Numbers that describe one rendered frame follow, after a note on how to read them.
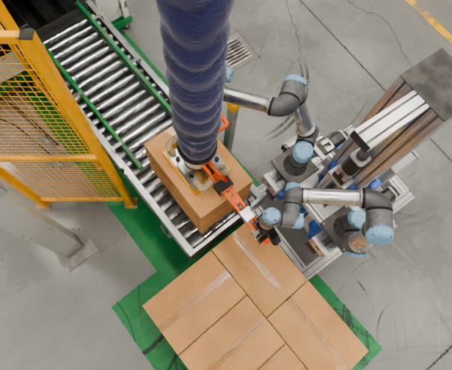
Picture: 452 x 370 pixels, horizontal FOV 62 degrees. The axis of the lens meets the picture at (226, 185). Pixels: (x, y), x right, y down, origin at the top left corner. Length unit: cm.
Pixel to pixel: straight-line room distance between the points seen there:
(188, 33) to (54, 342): 274
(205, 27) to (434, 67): 97
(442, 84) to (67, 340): 300
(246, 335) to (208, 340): 26
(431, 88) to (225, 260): 171
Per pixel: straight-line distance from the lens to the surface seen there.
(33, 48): 162
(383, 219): 178
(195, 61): 129
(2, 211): 228
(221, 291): 269
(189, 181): 225
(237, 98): 197
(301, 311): 277
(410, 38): 488
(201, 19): 116
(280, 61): 417
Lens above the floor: 322
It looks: 70 degrees down
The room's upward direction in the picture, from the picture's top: 10 degrees clockwise
